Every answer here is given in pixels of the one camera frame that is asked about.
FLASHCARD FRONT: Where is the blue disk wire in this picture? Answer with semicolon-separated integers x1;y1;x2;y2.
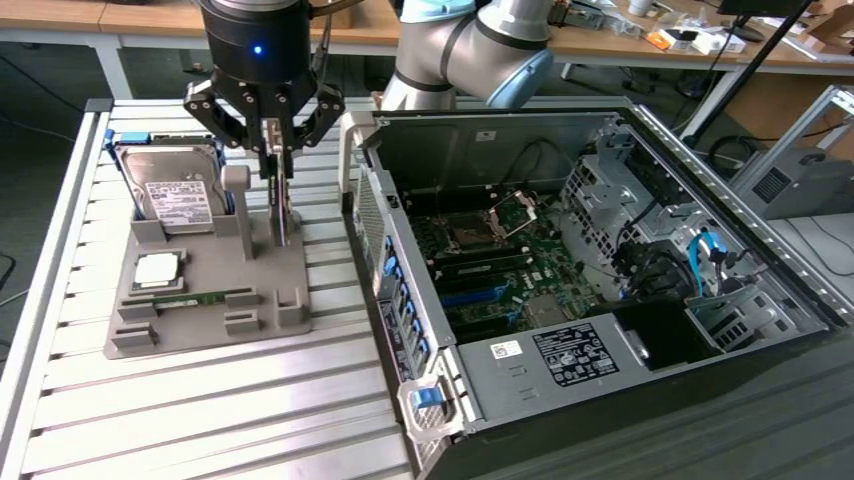
685;227;728;301

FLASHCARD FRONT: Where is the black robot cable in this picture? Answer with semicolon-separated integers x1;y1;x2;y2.
309;0;336;67

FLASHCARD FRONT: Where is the cluttered wooden desk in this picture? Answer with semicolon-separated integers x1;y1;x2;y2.
545;0;854;101

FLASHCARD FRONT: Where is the open cardboard box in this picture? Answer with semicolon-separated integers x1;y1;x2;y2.
803;4;854;56

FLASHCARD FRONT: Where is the hard disk in blue frame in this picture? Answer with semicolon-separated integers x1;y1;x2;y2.
102;128;225;236

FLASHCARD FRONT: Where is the grey computer tower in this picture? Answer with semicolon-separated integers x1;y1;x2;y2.
729;147;854;221

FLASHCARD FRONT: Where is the metal socket cover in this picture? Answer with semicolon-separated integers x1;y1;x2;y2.
485;192;539;234

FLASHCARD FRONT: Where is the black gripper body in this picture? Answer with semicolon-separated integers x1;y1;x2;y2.
201;2;316;120

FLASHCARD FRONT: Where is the green RAM stick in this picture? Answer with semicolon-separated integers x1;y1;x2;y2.
150;292;226;307

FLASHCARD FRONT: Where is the white box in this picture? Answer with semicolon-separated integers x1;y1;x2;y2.
691;33;747;55

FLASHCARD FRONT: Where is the black wire in case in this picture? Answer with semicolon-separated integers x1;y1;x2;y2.
499;141;572;196

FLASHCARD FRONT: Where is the metal disk bay cage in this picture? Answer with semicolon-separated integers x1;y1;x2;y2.
559;124;681;251

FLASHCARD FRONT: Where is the black stand pole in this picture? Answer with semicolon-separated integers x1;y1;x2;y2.
679;0;819;146

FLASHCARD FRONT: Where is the graphics card with metal bracket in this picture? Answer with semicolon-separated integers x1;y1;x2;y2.
258;118;301;249

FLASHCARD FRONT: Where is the black monitor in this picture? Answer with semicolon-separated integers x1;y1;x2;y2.
716;0;812;44

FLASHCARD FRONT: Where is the grey power supply unit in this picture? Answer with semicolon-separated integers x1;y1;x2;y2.
456;312;652;424

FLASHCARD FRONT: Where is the orange box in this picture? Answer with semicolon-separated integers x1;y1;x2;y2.
644;27;699;51

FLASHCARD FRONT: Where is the open grey PC case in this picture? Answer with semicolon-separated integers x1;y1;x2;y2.
337;97;854;480

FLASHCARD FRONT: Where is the CPU socket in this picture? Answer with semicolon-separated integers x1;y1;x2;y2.
442;212;508;254

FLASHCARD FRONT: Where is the green motherboard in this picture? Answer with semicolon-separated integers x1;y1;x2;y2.
405;192;605;346

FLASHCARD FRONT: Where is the blue expansion slot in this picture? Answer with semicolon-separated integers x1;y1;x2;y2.
438;284;512;307

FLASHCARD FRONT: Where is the grey plastic parts rack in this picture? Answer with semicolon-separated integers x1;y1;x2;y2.
102;162;314;360

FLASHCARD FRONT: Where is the wooden desk with grey frame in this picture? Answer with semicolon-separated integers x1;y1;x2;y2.
0;0;401;99

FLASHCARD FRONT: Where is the silver CPU chip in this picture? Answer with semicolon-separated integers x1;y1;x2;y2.
132;253;182;290

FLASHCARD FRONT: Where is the blue case latch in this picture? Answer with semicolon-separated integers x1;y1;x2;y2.
409;387;446;410

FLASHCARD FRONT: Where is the black installed RAM stick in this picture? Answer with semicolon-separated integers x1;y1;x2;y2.
432;257;532;279

